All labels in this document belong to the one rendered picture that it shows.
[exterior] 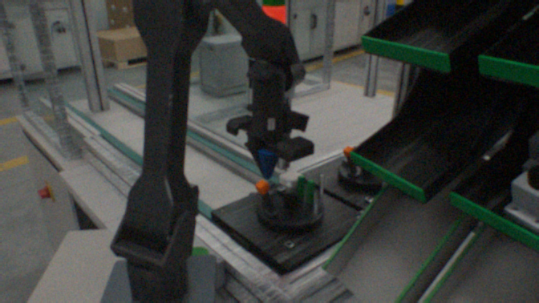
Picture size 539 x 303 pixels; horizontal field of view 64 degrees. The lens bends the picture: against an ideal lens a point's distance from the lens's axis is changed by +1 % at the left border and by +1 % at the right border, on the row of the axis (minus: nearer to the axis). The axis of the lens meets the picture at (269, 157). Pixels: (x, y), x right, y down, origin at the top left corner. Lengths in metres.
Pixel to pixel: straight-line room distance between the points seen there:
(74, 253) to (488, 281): 0.82
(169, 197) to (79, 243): 0.61
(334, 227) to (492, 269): 0.33
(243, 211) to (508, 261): 0.50
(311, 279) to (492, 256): 0.28
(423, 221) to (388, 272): 0.09
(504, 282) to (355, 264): 0.21
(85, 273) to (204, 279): 0.43
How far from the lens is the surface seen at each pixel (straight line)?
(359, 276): 0.71
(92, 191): 1.30
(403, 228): 0.70
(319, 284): 0.78
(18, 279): 2.53
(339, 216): 0.91
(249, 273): 0.77
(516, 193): 0.51
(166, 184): 0.51
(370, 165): 0.59
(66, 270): 1.03
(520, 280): 0.65
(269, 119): 0.73
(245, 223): 0.87
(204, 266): 0.64
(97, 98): 1.75
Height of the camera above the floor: 1.46
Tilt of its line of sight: 26 degrees down
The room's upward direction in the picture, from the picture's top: straight up
